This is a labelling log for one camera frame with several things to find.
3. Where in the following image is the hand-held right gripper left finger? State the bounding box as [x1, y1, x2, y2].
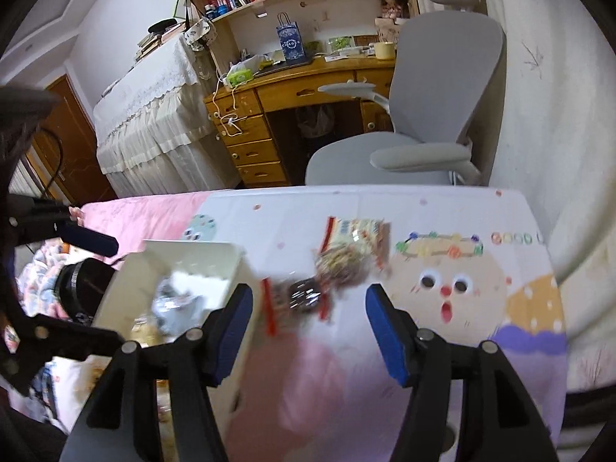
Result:
[58, 283, 254, 462]

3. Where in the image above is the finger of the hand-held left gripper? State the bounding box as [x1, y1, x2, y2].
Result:
[7, 195, 119, 258]
[0, 313, 123, 395]

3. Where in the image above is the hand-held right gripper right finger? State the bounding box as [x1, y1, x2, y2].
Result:
[365, 284, 559, 462]

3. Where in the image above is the grey snack packet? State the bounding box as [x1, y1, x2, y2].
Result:
[151, 274, 208, 335]

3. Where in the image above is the red-edged dark chocolate packet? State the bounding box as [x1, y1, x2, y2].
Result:
[260, 276, 335, 338]

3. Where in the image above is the white plastic tray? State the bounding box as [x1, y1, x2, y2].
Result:
[91, 239, 258, 419]

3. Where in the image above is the red-edged mixed nuts packet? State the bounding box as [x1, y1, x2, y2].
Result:
[313, 216, 393, 294]

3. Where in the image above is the black handbag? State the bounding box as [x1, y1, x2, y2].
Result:
[53, 257, 119, 325]

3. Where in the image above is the cartoon print blanket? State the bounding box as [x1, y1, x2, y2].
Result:
[14, 241, 116, 424]

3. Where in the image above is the pink bedsheet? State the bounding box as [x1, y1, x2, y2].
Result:
[72, 191, 213, 261]

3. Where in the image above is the brown wooden door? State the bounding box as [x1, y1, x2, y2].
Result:
[24, 74, 119, 208]

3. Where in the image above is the cartoon printed cloth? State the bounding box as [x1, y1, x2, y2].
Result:
[180, 185, 566, 462]

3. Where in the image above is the white lace cover cloth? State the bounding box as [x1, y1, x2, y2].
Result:
[91, 33, 241, 198]

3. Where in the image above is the stack of books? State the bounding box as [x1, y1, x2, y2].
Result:
[135, 22, 186, 61]

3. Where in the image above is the floral tote bag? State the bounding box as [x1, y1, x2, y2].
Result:
[183, 17, 217, 51]

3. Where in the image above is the trash bag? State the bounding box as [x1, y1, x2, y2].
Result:
[296, 103, 335, 138]

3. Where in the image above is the wooden desk with drawers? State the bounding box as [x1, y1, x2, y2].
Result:
[204, 53, 400, 188]

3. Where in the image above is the grey office chair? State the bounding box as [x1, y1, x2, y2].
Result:
[305, 0, 506, 186]

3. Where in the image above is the white floral curtain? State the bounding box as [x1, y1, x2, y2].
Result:
[481, 0, 616, 395]

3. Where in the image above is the blue paper gift bag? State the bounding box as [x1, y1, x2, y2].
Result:
[276, 12, 307, 65]

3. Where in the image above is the wooden bookshelf hutch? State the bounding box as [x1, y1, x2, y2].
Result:
[178, 0, 419, 78]

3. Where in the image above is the brown-haired doll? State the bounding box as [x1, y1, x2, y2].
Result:
[378, 0, 410, 20]

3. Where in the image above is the white charging cable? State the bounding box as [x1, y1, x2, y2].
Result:
[209, 74, 244, 138]

